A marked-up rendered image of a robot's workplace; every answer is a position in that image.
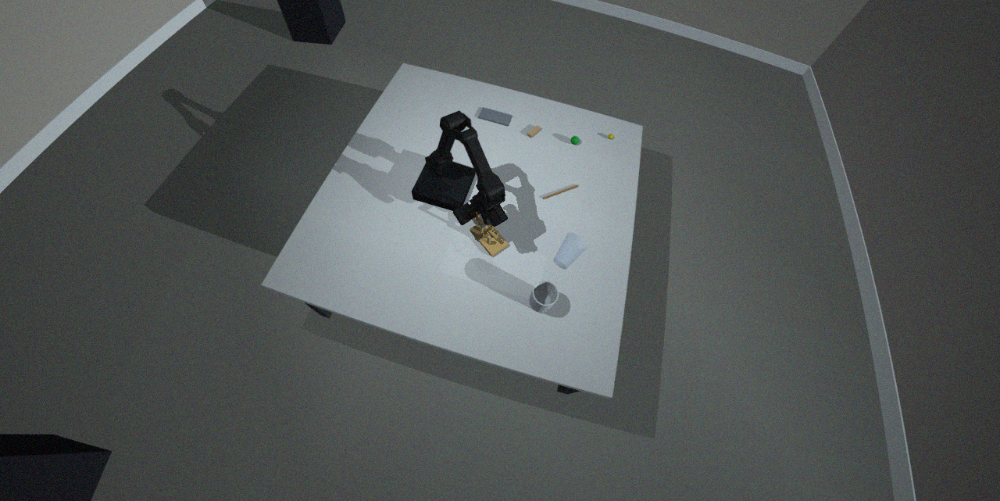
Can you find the tan wooden catapult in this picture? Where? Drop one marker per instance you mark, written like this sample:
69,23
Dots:
488,236

